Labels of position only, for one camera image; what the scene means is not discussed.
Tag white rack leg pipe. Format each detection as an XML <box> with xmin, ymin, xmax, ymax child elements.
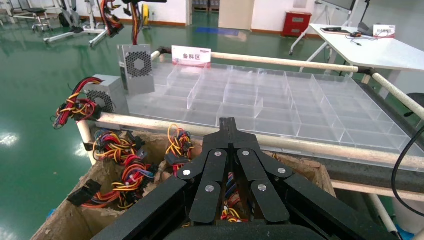
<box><xmin>76</xmin><ymin>119</ymin><xmax>98</xmax><ymax>167</ymax></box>
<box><xmin>366</xmin><ymin>193</ymin><xmax>403</xmax><ymax>240</ymax></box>

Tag black tablet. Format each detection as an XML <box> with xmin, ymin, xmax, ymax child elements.
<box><xmin>319</xmin><ymin>27</ymin><xmax>352</xmax><ymax>35</ymax></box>

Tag black stool metal legs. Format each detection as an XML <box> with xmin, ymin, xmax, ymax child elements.
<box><xmin>11</xmin><ymin>7</ymin><xmax>51</xmax><ymax>33</ymax></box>

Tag white robot body column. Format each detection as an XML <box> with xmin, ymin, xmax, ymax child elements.
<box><xmin>392</xmin><ymin>198</ymin><xmax>424</xmax><ymax>235</ymax></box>

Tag white sign card red text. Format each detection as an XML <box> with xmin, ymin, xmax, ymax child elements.
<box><xmin>171</xmin><ymin>45</ymin><xmax>212</xmax><ymax>69</ymax></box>

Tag red metal cabinet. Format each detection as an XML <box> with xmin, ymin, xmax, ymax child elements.
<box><xmin>281</xmin><ymin>11</ymin><xmax>313</xmax><ymax>38</ymax></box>

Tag black desk stand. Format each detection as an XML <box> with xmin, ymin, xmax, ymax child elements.
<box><xmin>357</xmin><ymin>0</ymin><xmax>375</xmax><ymax>37</ymax></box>

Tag brown cardboard divider box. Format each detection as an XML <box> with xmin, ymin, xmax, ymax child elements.
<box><xmin>31</xmin><ymin>130</ymin><xmax>336</xmax><ymax>240</ymax></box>

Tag white wheeled equipment stand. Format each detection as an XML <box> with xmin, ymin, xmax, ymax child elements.
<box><xmin>43</xmin><ymin>0</ymin><xmax>111</xmax><ymax>48</ymax></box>

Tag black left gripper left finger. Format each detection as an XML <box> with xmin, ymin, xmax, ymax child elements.
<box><xmin>92</xmin><ymin>117</ymin><xmax>235</xmax><ymax>240</ymax></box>

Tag grey power supply coloured cables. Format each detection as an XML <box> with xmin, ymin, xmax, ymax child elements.
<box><xmin>51</xmin><ymin>74</ymin><xmax>131</xmax><ymax>131</ymax></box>
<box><xmin>98</xmin><ymin>0</ymin><xmax>157</xmax><ymax>96</ymax></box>
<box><xmin>218</xmin><ymin>203</ymin><xmax>253</xmax><ymax>223</ymax></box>
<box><xmin>163</xmin><ymin>123</ymin><xmax>197</xmax><ymax>178</ymax></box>
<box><xmin>67</xmin><ymin>154</ymin><xmax>160</xmax><ymax>210</ymax></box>
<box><xmin>222</xmin><ymin>171</ymin><xmax>240</xmax><ymax>203</ymax></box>
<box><xmin>92</xmin><ymin>128</ymin><xmax>147</xmax><ymax>166</ymax></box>

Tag small white desk sign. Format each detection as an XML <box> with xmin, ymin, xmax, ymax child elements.
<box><xmin>372</xmin><ymin>24</ymin><xmax>396</xmax><ymax>39</ymax></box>

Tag clear acrylic divider tray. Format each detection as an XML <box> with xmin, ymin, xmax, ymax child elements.
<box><xmin>125</xmin><ymin>61</ymin><xmax>424</xmax><ymax>158</ymax></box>

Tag black cable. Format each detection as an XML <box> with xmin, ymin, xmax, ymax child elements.
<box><xmin>390</xmin><ymin>125</ymin><xmax>424</xmax><ymax>219</ymax></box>

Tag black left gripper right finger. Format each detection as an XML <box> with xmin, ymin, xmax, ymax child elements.
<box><xmin>233</xmin><ymin>117</ymin><xmax>397</xmax><ymax>240</ymax></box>

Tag white desk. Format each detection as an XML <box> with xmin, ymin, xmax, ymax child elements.
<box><xmin>299</xmin><ymin>23</ymin><xmax>424</xmax><ymax>99</ymax></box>

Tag beige rack pipe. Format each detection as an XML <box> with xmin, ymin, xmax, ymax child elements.
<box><xmin>96</xmin><ymin>112</ymin><xmax>424</xmax><ymax>170</ymax></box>
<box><xmin>150</xmin><ymin>47</ymin><xmax>173</xmax><ymax>62</ymax></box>
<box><xmin>158</xmin><ymin>47</ymin><xmax>360</xmax><ymax>74</ymax></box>
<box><xmin>357</xmin><ymin>66</ymin><xmax>424</xmax><ymax>121</ymax></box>
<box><xmin>331</xmin><ymin>179</ymin><xmax>424</xmax><ymax>204</ymax></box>

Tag yellow floor fan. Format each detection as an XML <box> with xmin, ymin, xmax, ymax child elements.
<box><xmin>140</xmin><ymin>3</ymin><xmax>151</xmax><ymax>30</ymax></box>

